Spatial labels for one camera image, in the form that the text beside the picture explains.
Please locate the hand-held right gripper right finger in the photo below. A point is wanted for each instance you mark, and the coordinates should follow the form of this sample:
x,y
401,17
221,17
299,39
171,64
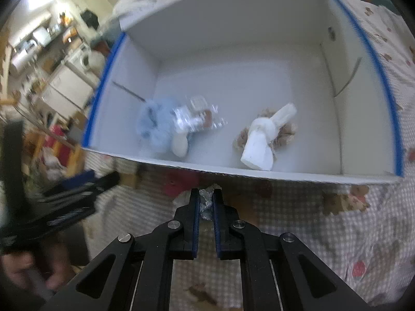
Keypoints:
x,y
216,230

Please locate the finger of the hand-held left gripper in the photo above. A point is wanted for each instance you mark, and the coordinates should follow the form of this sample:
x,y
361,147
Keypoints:
x,y
71,212
84,183

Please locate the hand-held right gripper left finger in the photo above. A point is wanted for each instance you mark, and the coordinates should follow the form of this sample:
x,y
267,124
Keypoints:
x,y
195,226

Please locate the crinkled clear plastic wrapper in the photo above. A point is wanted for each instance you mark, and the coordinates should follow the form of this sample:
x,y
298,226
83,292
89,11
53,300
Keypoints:
x,y
206,201

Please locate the blue white plush toy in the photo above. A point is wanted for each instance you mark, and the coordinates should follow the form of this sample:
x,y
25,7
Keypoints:
x,y
155,126

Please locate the white cardboard box blue edge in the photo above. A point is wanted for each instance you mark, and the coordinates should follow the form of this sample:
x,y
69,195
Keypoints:
x,y
259,71

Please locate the person's left hand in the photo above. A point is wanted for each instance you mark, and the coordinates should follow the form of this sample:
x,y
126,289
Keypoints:
x,y
22,272

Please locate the white floor cabinet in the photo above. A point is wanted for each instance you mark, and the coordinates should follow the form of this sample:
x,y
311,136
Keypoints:
x,y
68,92

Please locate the bear print checkered blanket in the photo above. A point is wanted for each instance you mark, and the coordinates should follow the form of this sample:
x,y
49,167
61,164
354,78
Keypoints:
x,y
324,233

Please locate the white washing machine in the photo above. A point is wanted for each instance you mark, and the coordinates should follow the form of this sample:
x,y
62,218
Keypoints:
x,y
81,57

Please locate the black hanging garment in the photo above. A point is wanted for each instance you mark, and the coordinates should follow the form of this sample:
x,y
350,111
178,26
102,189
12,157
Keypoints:
x,y
89,18

